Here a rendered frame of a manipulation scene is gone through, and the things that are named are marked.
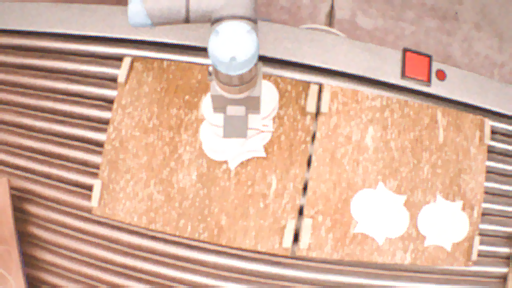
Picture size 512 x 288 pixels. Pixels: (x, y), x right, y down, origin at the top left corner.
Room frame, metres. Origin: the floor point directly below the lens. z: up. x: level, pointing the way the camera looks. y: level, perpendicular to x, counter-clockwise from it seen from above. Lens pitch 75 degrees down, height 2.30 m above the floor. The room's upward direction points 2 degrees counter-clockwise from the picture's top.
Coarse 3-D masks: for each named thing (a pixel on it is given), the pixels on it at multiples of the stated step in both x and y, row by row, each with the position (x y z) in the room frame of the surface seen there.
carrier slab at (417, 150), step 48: (336, 96) 0.47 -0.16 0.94; (384, 96) 0.47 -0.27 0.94; (336, 144) 0.37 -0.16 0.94; (384, 144) 0.36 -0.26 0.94; (432, 144) 0.36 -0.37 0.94; (480, 144) 0.36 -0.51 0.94; (336, 192) 0.27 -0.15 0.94; (432, 192) 0.26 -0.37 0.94; (480, 192) 0.25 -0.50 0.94; (336, 240) 0.18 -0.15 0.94; (384, 240) 0.17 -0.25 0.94
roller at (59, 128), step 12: (0, 108) 0.49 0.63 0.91; (0, 120) 0.46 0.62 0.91; (12, 120) 0.45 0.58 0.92; (24, 120) 0.45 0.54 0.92; (36, 120) 0.45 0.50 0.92; (48, 120) 0.45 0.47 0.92; (60, 120) 0.45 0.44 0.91; (48, 132) 0.42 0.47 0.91; (60, 132) 0.42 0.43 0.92; (72, 132) 0.42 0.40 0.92; (84, 132) 0.41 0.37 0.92; (96, 132) 0.41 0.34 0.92; (96, 144) 0.39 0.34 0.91; (492, 204) 0.22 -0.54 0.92; (504, 204) 0.21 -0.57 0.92; (504, 216) 0.19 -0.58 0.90
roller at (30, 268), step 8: (24, 264) 0.11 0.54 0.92; (32, 264) 0.11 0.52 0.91; (32, 272) 0.09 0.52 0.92; (40, 272) 0.09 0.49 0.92; (48, 272) 0.09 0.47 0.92; (56, 272) 0.10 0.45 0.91; (40, 280) 0.07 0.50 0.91; (48, 280) 0.07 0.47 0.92; (56, 280) 0.08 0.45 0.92; (64, 280) 0.08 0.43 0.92; (72, 280) 0.08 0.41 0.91
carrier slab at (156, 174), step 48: (144, 96) 0.48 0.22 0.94; (192, 96) 0.47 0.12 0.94; (288, 96) 0.47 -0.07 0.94; (144, 144) 0.38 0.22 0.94; (192, 144) 0.38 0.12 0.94; (288, 144) 0.37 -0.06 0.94; (144, 192) 0.28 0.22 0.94; (192, 192) 0.28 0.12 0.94; (240, 192) 0.28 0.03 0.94; (288, 192) 0.28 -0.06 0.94; (240, 240) 0.18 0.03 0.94
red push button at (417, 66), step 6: (408, 54) 0.57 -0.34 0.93; (414, 54) 0.57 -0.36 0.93; (408, 60) 0.55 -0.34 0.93; (414, 60) 0.56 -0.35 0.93; (420, 60) 0.56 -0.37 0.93; (426, 60) 0.56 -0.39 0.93; (408, 66) 0.54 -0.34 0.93; (414, 66) 0.54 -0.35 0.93; (420, 66) 0.54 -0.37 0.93; (426, 66) 0.54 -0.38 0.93; (408, 72) 0.53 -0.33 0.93; (414, 72) 0.53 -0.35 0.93; (420, 72) 0.53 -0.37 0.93; (426, 72) 0.53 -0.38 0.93; (420, 78) 0.51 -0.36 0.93; (426, 78) 0.51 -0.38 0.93
